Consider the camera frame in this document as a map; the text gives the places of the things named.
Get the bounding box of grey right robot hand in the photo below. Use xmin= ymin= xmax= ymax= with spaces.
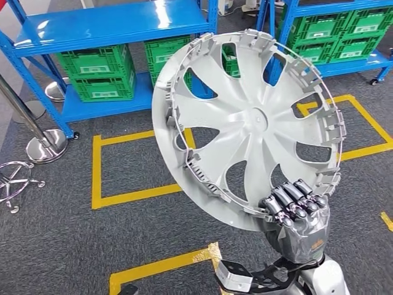
xmin=258 ymin=178 xmax=330 ymax=266

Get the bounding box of grey plastic wheel cover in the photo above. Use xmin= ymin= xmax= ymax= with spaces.
xmin=151 ymin=28 xmax=348 ymax=234

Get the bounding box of blue metal shelf rack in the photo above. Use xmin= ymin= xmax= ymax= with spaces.
xmin=0 ymin=0 xmax=220 ymax=141
xmin=256 ymin=0 xmax=393 ymax=87

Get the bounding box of yellow floor tape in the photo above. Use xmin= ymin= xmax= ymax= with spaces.
xmin=91 ymin=128 xmax=197 ymax=211

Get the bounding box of chrome stanchion with round base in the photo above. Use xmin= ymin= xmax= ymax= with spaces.
xmin=0 ymin=73 xmax=69 ymax=165

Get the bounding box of chrome chair base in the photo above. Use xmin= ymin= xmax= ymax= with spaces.
xmin=0 ymin=160 xmax=46 ymax=215

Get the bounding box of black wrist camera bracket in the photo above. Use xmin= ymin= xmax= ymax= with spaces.
xmin=245 ymin=256 xmax=321 ymax=293

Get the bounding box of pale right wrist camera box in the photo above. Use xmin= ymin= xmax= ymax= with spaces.
xmin=214 ymin=260 xmax=254 ymax=294

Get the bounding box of black left wrist bracket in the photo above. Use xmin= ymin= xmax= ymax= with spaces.
xmin=118 ymin=284 xmax=140 ymax=295

